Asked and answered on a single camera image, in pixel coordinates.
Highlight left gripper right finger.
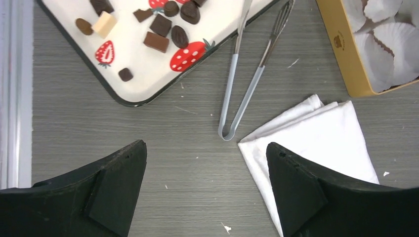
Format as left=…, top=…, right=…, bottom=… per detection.
left=266, top=142, right=419, bottom=237

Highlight strawberry pattern tray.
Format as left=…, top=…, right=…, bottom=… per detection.
left=36, top=0, right=282, bottom=108

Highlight brown rectangular chocolate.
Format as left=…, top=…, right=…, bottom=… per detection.
left=143, top=32, right=170, bottom=53

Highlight dark square chocolate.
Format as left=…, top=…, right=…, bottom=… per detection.
left=150, top=14, right=172, bottom=38

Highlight dark oval chocolate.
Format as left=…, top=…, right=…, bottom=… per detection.
left=171, top=25, right=189, bottom=48

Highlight white paper cup liner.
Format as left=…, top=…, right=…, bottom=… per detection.
left=354, top=33, right=396, bottom=93
left=364, top=0, right=403, bottom=23
left=373, top=22, right=419, bottom=86
left=342, top=0, right=367, bottom=33

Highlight white chocolate cube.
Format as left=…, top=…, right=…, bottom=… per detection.
left=91, top=11, right=118, bottom=39

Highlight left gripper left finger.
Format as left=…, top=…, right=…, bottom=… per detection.
left=0, top=140, right=147, bottom=237

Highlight metal tongs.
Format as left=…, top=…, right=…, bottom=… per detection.
left=218, top=0, right=296, bottom=142

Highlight gold chocolate tin box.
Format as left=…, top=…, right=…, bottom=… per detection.
left=317, top=0, right=419, bottom=97

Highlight brown oval chocolate disc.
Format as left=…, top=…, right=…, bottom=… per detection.
left=75, top=18, right=93, bottom=36

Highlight white folded cloth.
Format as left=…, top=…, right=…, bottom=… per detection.
left=238, top=94, right=379, bottom=236

